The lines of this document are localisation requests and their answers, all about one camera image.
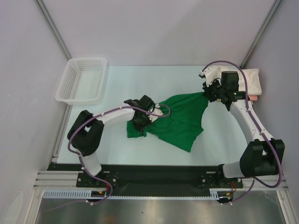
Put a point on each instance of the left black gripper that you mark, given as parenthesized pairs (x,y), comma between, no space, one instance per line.
(140,128)

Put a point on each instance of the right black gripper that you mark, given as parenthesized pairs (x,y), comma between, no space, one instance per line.
(209,92)

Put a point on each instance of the green t shirt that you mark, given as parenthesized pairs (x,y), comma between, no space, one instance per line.
(182,126)

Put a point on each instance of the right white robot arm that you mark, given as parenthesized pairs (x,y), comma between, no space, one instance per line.
(263,155)

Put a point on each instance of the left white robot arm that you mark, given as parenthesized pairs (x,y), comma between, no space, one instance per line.
(86,132)

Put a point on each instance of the pink folded t shirt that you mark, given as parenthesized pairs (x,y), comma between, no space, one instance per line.
(253,97)

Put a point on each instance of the cream folded t shirt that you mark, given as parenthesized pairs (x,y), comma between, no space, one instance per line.
(252,80)

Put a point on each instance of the white plastic basket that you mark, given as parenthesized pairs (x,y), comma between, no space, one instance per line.
(82,81)

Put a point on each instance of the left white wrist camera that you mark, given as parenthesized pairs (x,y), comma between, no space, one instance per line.
(155,113)

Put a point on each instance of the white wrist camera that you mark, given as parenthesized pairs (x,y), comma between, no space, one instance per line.
(155,113)
(211,73)

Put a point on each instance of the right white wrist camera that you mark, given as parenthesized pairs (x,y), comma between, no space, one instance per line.
(211,73)

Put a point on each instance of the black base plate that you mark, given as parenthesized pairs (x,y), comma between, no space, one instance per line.
(155,181)

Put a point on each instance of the right aluminium corner post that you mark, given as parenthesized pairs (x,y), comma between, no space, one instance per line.
(261,32)

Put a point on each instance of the aluminium corner post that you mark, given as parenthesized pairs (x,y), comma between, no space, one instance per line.
(53,28)
(261,32)

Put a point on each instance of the white slotted cable duct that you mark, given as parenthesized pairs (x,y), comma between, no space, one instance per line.
(90,194)

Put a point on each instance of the aluminium front rail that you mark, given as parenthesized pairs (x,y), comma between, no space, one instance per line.
(69,179)

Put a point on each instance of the left aluminium corner post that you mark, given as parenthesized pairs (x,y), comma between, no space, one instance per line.
(53,28)

